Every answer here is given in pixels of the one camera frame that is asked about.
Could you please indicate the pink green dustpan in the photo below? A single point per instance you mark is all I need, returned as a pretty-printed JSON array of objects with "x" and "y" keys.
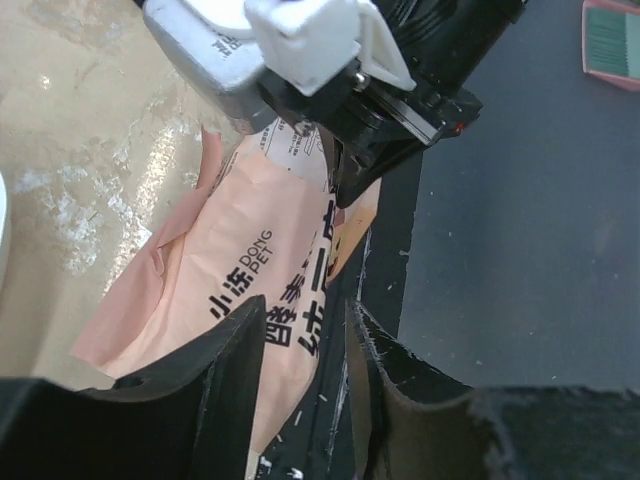
[{"x": 610, "y": 42}]

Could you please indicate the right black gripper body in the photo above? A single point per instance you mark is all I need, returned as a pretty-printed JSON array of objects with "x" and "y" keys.
[{"x": 365, "y": 114}]

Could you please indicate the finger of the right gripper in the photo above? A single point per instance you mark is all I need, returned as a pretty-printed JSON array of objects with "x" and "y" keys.
[{"x": 353, "y": 174}]

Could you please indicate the white plastic litter box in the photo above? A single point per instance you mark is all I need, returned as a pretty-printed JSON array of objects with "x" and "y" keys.
[{"x": 5, "y": 227}]

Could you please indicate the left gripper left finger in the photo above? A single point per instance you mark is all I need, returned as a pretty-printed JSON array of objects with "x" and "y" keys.
[{"x": 188, "y": 415}]

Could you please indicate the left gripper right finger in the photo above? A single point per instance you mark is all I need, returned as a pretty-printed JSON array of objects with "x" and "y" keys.
[{"x": 412, "y": 421}]

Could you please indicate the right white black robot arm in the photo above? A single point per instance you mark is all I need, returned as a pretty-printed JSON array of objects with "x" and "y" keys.
[{"x": 437, "y": 33}]

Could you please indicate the pink cat litter bag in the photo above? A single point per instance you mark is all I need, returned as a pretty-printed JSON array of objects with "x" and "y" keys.
[{"x": 260, "y": 220}]

